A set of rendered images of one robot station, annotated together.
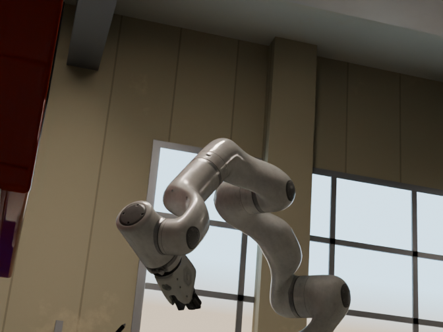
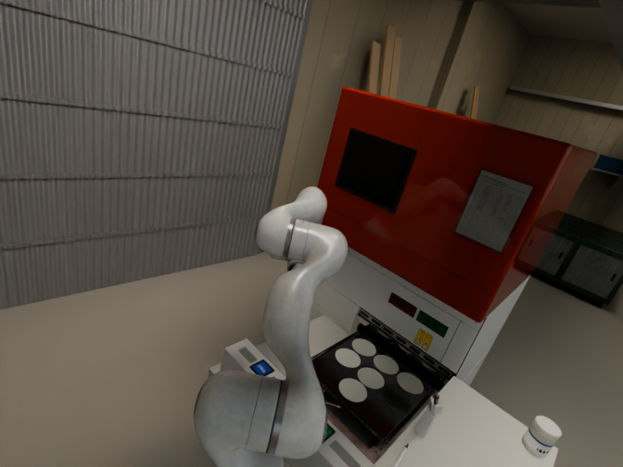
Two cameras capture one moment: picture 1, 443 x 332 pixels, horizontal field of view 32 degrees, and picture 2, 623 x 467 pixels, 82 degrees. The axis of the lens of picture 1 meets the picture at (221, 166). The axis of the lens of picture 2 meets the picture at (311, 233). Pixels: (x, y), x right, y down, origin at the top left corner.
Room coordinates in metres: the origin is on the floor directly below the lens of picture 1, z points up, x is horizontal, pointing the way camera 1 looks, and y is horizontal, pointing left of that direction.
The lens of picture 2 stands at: (2.56, -0.56, 1.81)
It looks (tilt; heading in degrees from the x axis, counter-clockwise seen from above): 23 degrees down; 143
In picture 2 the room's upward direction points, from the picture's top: 15 degrees clockwise
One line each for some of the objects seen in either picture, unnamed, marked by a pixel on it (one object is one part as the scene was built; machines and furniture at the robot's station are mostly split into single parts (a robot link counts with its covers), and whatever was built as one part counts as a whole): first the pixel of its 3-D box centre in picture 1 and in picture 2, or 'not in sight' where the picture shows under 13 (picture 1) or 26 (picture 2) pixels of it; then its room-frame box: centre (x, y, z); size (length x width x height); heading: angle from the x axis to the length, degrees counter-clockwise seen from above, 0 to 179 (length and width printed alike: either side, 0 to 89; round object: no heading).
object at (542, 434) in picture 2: not in sight; (540, 435); (2.39, 0.60, 1.01); 0.07 x 0.07 x 0.10
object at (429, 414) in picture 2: not in sight; (430, 414); (2.21, 0.29, 1.03); 0.06 x 0.04 x 0.13; 105
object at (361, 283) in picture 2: not in sight; (372, 303); (1.70, 0.50, 1.02); 0.81 x 0.03 x 0.40; 15
